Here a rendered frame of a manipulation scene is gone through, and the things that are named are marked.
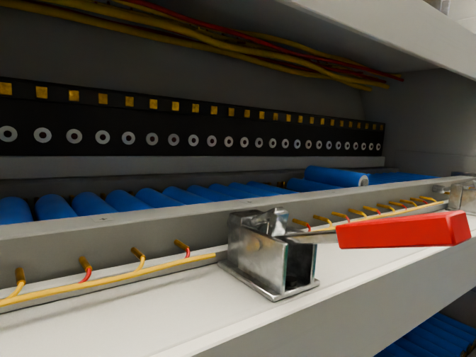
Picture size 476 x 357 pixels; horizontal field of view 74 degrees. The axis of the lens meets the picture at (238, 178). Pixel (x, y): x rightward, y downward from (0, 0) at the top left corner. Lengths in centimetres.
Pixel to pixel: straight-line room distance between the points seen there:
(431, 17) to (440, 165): 25
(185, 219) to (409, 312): 14
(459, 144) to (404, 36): 26
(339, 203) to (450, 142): 33
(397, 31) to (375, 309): 22
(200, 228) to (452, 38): 33
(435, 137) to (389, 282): 40
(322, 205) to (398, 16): 17
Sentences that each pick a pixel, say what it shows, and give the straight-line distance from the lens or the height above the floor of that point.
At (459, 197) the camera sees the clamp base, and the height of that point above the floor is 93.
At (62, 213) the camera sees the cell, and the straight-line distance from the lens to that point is 18.
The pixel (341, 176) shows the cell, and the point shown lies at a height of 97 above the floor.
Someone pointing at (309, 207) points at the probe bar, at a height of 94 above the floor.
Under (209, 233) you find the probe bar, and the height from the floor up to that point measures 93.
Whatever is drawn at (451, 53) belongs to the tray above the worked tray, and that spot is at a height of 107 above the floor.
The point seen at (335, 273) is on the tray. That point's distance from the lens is 16.
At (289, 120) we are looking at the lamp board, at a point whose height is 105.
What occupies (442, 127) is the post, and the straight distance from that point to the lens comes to 56.
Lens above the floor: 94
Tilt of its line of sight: 9 degrees up
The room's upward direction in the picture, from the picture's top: 9 degrees counter-clockwise
